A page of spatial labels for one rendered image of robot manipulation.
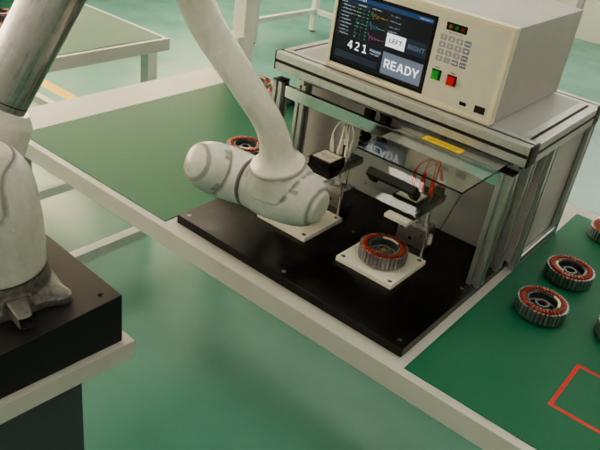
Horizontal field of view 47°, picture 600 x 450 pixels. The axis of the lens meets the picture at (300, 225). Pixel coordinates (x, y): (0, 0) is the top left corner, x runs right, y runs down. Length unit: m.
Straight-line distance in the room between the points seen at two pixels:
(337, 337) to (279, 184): 0.34
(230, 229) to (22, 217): 0.59
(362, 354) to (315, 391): 0.99
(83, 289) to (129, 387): 1.05
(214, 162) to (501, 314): 0.70
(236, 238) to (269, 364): 0.90
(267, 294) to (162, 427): 0.83
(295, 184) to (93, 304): 0.41
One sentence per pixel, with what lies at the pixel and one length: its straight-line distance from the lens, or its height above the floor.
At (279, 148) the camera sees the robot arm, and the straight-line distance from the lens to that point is 1.22.
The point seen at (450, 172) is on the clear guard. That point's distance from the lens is 1.37.
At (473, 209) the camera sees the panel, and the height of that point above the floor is 0.86.
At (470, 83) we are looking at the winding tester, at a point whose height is 1.19.
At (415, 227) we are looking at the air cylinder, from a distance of 1.65.
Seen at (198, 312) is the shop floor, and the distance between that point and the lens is 2.60.
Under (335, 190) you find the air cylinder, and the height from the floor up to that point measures 0.82.
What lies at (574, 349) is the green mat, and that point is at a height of 0.75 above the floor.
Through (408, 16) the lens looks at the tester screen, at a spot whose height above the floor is 1.28.
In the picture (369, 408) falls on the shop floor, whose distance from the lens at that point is 2.33.
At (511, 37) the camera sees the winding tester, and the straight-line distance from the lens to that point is 1.45.
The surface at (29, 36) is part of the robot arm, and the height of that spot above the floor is 1.24.
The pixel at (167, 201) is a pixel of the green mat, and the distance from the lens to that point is 1.76.
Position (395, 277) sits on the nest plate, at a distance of 1.53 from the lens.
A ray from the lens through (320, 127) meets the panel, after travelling 1.90.
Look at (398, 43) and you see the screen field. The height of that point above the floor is 1.22.
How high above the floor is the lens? 1.62
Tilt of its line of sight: 30 degrees down
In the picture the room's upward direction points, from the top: 9 degrees clockwise
